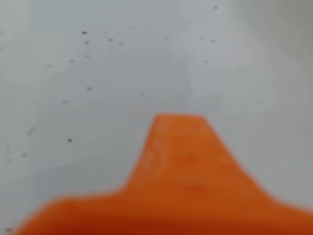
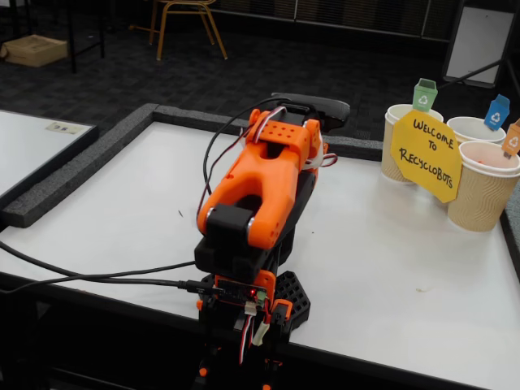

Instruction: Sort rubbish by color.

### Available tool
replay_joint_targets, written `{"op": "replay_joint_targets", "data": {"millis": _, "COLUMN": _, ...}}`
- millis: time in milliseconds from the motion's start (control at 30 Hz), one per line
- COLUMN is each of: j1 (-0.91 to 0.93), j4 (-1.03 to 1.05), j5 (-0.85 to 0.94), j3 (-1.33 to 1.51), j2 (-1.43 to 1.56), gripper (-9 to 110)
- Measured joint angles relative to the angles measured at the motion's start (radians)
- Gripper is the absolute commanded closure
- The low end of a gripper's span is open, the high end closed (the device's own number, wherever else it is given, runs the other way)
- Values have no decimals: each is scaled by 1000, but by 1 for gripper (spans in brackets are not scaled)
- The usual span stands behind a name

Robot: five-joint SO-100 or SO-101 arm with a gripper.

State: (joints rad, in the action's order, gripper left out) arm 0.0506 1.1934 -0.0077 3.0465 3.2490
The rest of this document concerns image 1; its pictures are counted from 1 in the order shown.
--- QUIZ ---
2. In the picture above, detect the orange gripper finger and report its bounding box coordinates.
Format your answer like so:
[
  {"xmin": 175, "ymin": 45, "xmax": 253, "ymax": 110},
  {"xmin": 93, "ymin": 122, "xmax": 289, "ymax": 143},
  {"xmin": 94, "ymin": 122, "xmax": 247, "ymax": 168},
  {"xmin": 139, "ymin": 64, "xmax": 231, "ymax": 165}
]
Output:
[
  {"xmin": 125, "ymin": 113, "xmax": 313, "ymax": 235},
  {"xmin": 12, "ymin": 188, "xmax": 128, "ymax": 235}
]

